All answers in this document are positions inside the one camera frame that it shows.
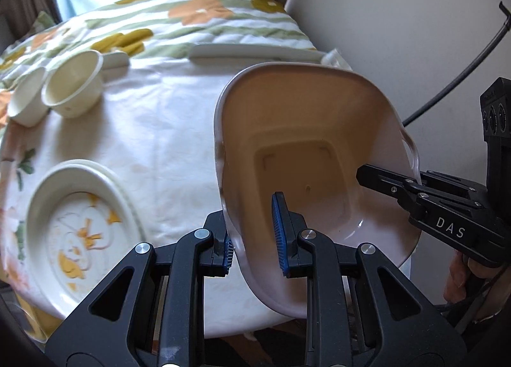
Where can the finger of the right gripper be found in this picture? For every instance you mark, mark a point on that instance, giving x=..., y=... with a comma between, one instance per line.
x=399, y=187

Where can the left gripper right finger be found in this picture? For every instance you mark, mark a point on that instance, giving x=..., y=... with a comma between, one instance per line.
x=361, y=309

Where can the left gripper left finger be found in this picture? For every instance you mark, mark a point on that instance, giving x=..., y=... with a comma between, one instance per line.
x=149, y=309

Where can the pink square bowl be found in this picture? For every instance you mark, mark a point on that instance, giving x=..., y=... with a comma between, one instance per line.
x=304, y=130

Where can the white duck deep plate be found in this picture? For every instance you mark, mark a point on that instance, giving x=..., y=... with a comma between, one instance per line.
x=80, y=224

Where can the cream green bowl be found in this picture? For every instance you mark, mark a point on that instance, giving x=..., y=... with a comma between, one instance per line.
x=75, y=86

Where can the small white bowl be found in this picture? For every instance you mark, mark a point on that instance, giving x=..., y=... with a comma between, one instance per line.
x=26, y=107

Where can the person's right hand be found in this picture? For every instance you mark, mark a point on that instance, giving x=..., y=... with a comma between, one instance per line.
x=475, y=270

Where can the floral white tablecloth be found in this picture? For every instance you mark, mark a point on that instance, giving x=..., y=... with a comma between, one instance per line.
x=153, y=128

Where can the floral quilt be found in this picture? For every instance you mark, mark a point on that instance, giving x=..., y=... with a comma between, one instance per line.
x=155, y=29

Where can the green patterned pillow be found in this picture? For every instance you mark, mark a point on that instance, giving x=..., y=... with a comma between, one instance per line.
x=42, y=22

